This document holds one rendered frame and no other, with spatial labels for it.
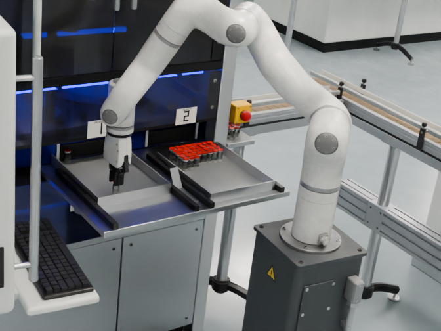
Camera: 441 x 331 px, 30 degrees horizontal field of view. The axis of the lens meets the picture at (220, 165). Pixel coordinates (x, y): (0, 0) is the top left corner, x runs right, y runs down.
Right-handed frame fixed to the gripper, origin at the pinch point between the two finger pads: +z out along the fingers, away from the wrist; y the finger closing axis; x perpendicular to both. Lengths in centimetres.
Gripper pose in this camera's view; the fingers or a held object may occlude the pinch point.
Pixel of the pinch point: (116, 176)
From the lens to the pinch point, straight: 259.2
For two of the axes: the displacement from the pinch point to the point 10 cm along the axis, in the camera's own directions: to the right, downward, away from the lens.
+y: 5.7, 4.1, -7.2
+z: -1.1, 9.0, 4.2
